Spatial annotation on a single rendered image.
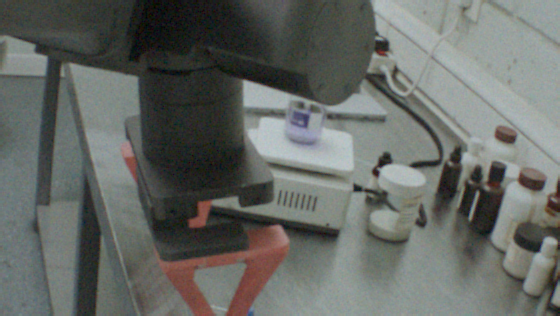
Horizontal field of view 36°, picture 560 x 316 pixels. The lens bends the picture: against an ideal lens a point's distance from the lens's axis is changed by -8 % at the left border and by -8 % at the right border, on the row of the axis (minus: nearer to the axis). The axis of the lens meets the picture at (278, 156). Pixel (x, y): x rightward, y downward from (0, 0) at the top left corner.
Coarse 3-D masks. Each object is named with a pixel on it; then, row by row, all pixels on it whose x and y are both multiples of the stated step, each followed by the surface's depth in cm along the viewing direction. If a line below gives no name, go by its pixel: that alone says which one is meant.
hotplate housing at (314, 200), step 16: (288, 176) 109; (304, 176) 109; (320, 176) 110; (336, 176) 110; (352, 176) 112; (288, 192) 109; (304, 192) 109; (320, 192) 109; (336, 192) 109; (352, 192) 110; (224, 208) 111; (240, 208) 110; (256, 208) 110; (272, 208) 110; (288, 208) 110; (304, 208) 110; (320, 208) 110; (336, 208) 110; (288, 224) 111; (304, 224) 111; (320, 224) 110; (336, 224) 110
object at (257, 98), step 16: (256, 96) 147; (272, 96) 149; (288, 96) 150; (352, 96) 156; (368, 96) 158; (272, 112) 145; (336, 112) 148; (352, 112) 149; (368, 112) 150; (384, 112) 152
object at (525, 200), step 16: (528, 176) 112; (544, 176) 113; (512, 192) 113; (528, 192) 112; (544, 192) 114; (512, 208) 113; (528, 208) 112; (544, 208) 113; (496, 224) 117; (512, 224) 113; (496, 240) 116
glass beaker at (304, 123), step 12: (288, 108) 111; (300, 108) 110; (312, 108) 110; (324, 108) 110; (288, 120) 111; (300, 120) 110; (312, 120) 110; (324, 120) 112; (288, 132) 112; (300, 132) 111; (312, 132) 111; (300, 144) 111; (312, 144) 112
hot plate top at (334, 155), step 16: (272, 128) 116; (256, 144) 110; (272, 144) 111; (288, 144) 112; (320, 144) 114; (336, 144) 115; (352, 144) 116; (272, 160) 108; (288, 160) 108; (304, 160) 108; (320, 160) 109; (336, 160) 110; (352, 160) 111
